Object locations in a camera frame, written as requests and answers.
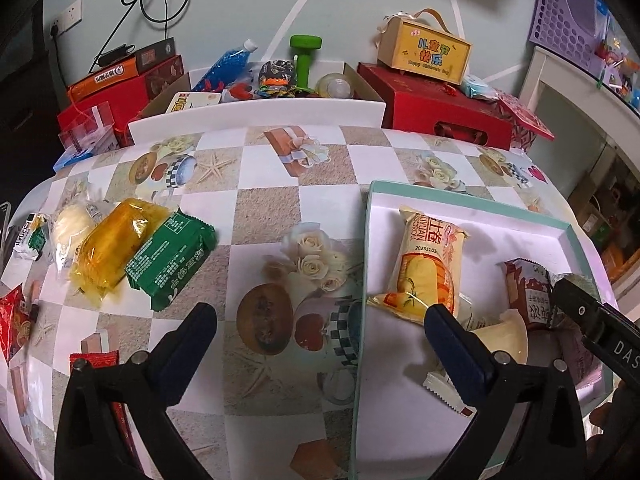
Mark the open cardboard box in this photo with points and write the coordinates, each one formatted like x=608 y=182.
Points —
x=365 y=85

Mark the dark red snack packet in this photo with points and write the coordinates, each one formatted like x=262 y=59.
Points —
x=525 y=290

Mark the yellow cake packet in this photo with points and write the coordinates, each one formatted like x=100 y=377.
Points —
x=112 y=245

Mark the cream swiss roll packet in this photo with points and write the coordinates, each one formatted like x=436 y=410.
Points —
x=425 y=260

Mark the green dumbbell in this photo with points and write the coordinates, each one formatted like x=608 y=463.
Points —
x=306 y=57

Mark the green biscuit packet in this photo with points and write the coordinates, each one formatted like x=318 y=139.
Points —
x=167 y=255

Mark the orange carton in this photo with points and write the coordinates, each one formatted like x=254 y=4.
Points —
x=617 y=260

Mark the round white bun packet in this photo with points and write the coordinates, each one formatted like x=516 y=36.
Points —
x=72 y=227

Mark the blue and white tissue pack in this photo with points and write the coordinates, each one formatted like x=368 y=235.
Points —
x=477 y=87

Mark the red gift box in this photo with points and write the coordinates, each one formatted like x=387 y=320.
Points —
x=425 y=110

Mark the brown cardboard carton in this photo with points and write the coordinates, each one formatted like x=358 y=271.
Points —
x=595 y=205

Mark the blue bottle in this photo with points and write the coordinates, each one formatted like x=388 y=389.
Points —
x=222 y=67

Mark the clear jar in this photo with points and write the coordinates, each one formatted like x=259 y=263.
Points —
x=334 y=85

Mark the orange box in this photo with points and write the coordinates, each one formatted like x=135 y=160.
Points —
x=102 y=80

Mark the pink snack packet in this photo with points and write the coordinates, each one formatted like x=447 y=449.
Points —
x=580 y=360

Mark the colourful toy bundle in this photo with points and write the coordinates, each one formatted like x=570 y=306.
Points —
x=277 y=77

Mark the large red patterned snack packet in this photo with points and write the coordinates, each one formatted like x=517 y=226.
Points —
x=100 y=359

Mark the red patterned tin box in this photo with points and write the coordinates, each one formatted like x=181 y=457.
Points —
x=525 y=122

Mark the teal rimmed white tray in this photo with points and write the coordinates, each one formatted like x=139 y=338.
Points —
x=395 y=360

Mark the plain red box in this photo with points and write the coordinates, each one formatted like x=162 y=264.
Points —
x=132 y=97

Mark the person's right hand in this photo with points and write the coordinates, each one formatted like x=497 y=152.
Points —
x=607 y=420

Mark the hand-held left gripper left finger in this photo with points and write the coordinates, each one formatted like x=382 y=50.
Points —
x=187 y=345

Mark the checked printed tablecloth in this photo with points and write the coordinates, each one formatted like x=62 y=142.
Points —
x=260 y=185

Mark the light blue pack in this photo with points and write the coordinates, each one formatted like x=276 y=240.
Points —
x=72 y=159

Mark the white shelf frame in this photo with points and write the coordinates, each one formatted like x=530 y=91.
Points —
x=540 y=80

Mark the white wall socket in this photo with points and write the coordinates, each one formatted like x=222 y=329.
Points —
x=66 y=20

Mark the cream card box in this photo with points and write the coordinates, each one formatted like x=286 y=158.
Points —
x=192 y=102

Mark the red triangular snack packet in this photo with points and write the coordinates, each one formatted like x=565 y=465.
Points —
x=12 y=320

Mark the white panel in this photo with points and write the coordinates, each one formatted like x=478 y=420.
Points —
x=250 y=115

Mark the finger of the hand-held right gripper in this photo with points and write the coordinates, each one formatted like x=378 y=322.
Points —
x=622 y=322
x=577 y=305

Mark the black power adapter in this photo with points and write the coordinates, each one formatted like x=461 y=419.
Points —
x=115 y=55

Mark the purple perforated basket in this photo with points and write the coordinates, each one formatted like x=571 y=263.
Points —
x=565 y=15

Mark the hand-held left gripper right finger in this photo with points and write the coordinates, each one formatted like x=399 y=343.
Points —
x=457 y=355

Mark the clear plastic box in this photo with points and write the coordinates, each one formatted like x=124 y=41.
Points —
x=87 y=127

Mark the green and white snack packet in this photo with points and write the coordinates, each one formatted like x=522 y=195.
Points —
x=30 y=237

